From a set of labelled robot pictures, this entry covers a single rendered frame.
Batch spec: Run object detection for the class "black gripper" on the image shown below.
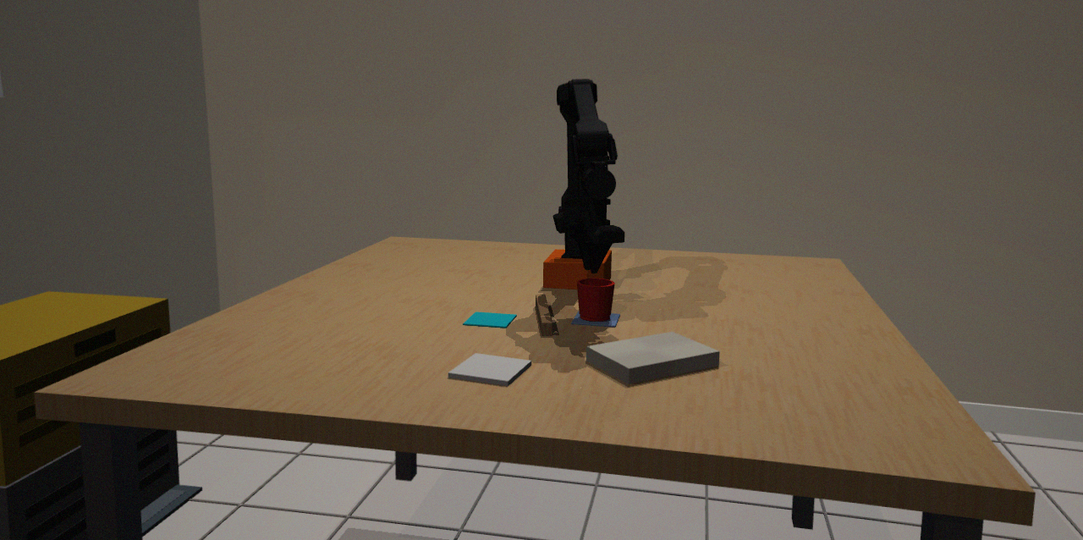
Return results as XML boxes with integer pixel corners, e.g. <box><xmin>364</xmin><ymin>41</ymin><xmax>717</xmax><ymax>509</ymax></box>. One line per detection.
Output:
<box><xmin>569</xmin><ymin>193</ymin><xmax>624</xmax><ymax>273</ymax></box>

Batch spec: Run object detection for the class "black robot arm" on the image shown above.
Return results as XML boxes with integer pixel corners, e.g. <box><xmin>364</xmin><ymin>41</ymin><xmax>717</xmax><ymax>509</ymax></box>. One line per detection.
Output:
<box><xmin>553</xmin><ymin>79</ymin><xmax>618</xmax><ymax>259</ymax></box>

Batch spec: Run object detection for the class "white flat rectangular block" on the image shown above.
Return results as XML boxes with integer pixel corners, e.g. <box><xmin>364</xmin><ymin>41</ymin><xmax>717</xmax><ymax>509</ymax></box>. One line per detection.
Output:
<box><xmin>448</xmin><ymin>353</ymin><xmax>531</xmax><ymax>386</ymax></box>

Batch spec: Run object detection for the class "dark red cup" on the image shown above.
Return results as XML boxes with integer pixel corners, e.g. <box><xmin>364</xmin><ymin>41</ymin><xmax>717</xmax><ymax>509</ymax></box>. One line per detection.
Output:
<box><xmin>577</xmin><ymin>278</ymin><xmax>614</xmax><ymax>322</ymax></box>

